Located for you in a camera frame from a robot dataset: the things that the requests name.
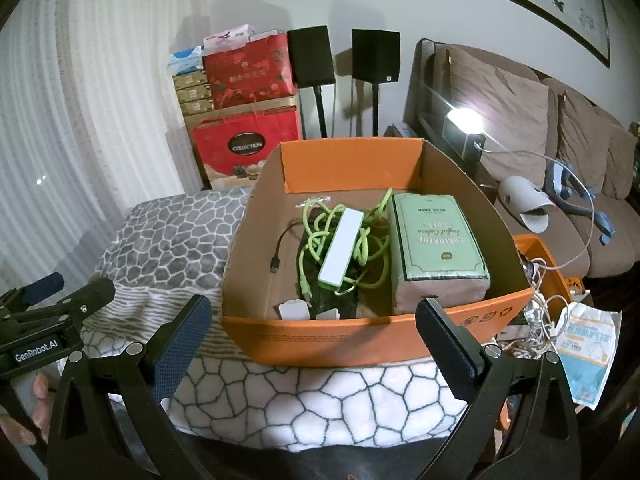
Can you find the black speaker on stand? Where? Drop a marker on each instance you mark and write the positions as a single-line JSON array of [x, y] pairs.
[[375, 55], [310, 55]]

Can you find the orange plastic crate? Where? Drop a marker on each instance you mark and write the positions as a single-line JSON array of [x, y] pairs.
[[537, 247]]

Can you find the brown sofa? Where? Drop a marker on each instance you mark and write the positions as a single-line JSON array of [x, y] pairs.
[[615, 240]]

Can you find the white rounded device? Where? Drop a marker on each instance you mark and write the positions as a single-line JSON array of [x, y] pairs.
[[520, 197]]

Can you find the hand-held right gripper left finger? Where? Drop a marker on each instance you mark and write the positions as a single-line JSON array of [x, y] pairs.
[[185, 345]]

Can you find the white curtain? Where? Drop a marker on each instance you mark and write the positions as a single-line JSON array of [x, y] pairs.
[[90, 125]]

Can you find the bright table lamp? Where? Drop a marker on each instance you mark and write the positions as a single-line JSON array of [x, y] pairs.
[[462, 130]]

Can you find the green tissue pack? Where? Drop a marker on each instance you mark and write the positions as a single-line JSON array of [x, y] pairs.
[[435, 240]]

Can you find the brown sofa cushion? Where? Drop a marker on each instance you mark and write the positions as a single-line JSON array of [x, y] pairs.
[[622, 165], [585, 145], [520, 120]]

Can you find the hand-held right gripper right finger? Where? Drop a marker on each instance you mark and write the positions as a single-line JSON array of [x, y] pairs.
[[447, 345]]

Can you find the blue white tissue pack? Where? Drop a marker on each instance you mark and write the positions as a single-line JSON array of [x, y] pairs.
[[186, 62]]

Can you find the white plug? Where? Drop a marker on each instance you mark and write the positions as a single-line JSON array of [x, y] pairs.
[[328, 314], [294, 310]]

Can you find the white blue mask packet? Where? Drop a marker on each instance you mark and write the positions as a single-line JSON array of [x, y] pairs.
[[587, 355]]

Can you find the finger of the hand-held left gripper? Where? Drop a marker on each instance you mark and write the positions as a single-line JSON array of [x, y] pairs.
[[45, 285], [90, 295]]

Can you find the flat brown box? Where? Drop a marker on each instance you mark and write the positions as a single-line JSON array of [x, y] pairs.
[[197, 109], [194, 95], [190, 80]]

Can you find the black plastic-wrapped pouch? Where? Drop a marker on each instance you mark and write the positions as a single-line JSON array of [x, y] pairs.
[[350, 305]]

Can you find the person's left hand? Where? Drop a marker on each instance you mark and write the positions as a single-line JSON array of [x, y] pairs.
[[41, 412]]

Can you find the red upper gift box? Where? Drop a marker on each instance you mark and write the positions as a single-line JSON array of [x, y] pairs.
[[250, 75]]

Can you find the orange cardboard box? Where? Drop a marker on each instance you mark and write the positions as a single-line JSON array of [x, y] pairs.
[[325, 345]]

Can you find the white power bank green edge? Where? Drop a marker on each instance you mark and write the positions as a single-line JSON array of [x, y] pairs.
[[340, 250]]

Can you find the pink box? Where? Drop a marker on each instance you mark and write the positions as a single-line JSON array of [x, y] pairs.
[[227, 37]]

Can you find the grey white patterned blanket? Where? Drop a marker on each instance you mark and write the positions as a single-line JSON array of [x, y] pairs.
[[300, 400]]

